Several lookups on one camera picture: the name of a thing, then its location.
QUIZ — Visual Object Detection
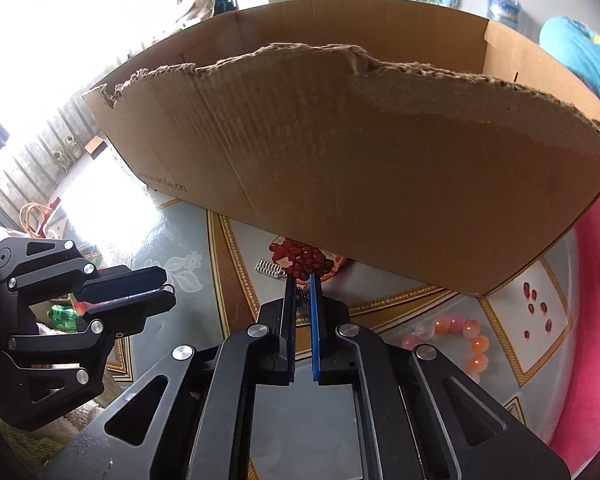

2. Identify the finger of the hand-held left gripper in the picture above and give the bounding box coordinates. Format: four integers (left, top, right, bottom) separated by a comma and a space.
0, 290, 177, 431
0, 237, 168, 306

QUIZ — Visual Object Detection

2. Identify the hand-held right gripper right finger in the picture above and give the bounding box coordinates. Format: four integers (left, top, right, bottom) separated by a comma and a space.
309, 273, 571, 480

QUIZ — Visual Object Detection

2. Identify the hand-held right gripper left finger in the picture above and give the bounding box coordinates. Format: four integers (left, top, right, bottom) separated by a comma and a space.
45, 274, 298, 480

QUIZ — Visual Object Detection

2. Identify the metal earring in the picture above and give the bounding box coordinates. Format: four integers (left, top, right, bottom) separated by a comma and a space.
255, 258, 287, 279

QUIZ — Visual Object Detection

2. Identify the pink orange bead bracelet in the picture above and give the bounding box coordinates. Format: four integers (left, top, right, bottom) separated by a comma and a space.
402, 312, 491, 383

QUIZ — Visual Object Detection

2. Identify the torn brown cardboard box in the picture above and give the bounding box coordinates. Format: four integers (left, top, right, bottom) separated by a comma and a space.
81, 0, 600, 297

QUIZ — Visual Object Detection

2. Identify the fruit print tablecloth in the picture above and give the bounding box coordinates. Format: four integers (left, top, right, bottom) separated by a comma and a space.
60, 195, 581, 480

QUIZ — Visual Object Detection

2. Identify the green plastic bottle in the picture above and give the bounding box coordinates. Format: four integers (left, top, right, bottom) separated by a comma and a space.
47, 305, 88, 333

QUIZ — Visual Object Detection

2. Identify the red paper bag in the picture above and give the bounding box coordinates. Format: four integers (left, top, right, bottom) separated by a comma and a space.
20, 197, 66, 241

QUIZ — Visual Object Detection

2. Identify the metal window railing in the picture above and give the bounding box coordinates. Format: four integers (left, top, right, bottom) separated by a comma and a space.
0, 100, 106, 211

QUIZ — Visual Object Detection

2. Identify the small brown cardboard box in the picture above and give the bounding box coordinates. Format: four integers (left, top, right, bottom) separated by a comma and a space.
84, 136, 110, 161

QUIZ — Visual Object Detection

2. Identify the white fluffy cloth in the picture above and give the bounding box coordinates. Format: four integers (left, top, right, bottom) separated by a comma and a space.
0, 375, 131, 480

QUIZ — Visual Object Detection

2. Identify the pink blanket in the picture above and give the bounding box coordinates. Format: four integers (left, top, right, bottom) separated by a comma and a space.
550, 165, 600, 473

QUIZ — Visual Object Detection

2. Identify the light blue blanket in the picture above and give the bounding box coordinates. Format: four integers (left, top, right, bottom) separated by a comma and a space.
539, 16, 600, 126

